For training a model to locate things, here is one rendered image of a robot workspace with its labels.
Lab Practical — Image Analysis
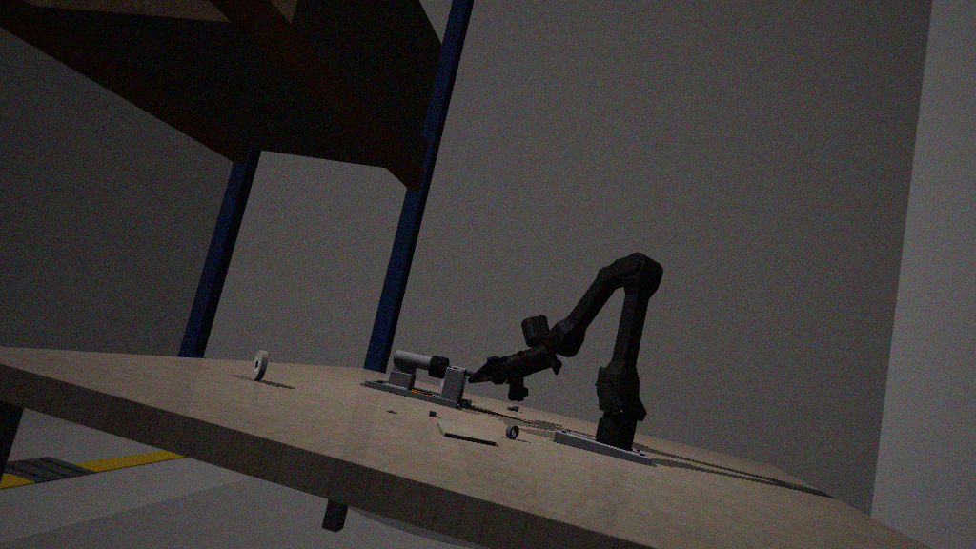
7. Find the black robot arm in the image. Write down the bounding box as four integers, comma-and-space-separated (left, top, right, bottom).
521, 253, 663, 451

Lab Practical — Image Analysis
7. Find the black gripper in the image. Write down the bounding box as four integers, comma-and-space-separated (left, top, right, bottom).
468, 350, 534, 385

